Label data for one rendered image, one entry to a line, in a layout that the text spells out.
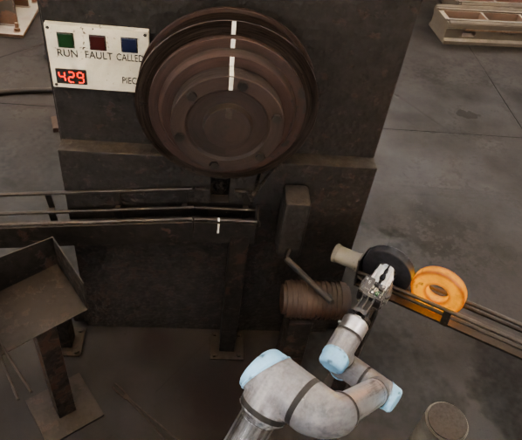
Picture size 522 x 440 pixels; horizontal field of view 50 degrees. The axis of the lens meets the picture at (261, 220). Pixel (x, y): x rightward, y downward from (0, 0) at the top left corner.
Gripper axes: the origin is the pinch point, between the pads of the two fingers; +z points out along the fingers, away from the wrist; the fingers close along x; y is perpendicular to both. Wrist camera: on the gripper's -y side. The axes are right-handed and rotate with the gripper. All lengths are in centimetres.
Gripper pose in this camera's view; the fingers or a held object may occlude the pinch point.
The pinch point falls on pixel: (388, 267)
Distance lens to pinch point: 170.5
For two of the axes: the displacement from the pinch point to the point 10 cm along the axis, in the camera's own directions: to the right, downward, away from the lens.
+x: -8.4, -4.4, 3.3
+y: -0.6, -5.1, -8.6
